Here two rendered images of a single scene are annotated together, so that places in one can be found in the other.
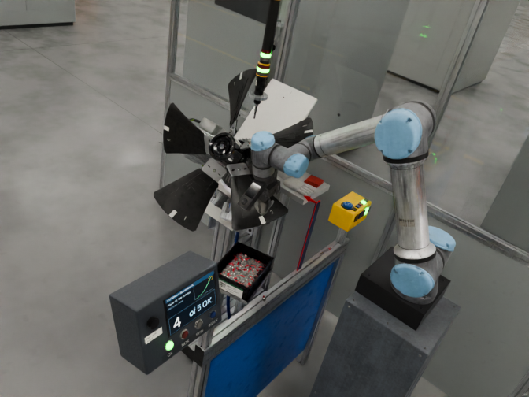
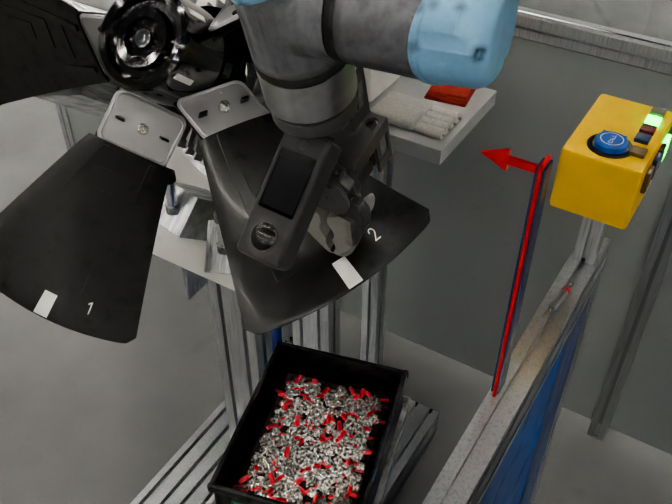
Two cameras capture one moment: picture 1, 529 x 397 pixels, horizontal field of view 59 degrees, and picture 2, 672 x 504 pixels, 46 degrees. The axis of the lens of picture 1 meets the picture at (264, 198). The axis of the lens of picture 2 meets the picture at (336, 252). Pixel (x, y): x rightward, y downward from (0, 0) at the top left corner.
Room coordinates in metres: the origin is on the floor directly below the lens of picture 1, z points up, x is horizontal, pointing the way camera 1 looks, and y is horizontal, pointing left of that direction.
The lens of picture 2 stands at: (0.82, 0.02, 1.61)
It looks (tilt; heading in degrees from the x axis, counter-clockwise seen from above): 41 degrees down; 358
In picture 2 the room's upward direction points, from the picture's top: straight up
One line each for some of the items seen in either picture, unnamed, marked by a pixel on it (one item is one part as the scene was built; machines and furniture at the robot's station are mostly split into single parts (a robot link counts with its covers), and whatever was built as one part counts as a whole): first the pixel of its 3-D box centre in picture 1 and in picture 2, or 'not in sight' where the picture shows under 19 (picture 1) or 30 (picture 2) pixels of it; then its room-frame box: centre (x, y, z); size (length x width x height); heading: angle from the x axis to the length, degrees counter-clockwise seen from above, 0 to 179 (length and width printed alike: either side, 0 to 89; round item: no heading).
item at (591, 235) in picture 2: (343, 231); (595, 222); (1.66, -0.36, 0.92); 0.03 x 0.03 x 0.12; 57
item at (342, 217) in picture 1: (349, 212); (611, 162); (1.66, -0.36, 1.02); 0.16 x 0.10 x 0.11; 147
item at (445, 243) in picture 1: (430, 250); not in sight; (1.19, -0.54, 1.24); 0.13 x 0.12 x 0.14; 152
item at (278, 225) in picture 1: (274, 242); (375, 268); (2.13, -0.11, 0.42); 0.04 x 0.04 x 0.83; 57
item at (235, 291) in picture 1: (242, 270); (315, 442); (1.36, 0.03, 0.85); 0.22 x 0.17 x 0.07; 161
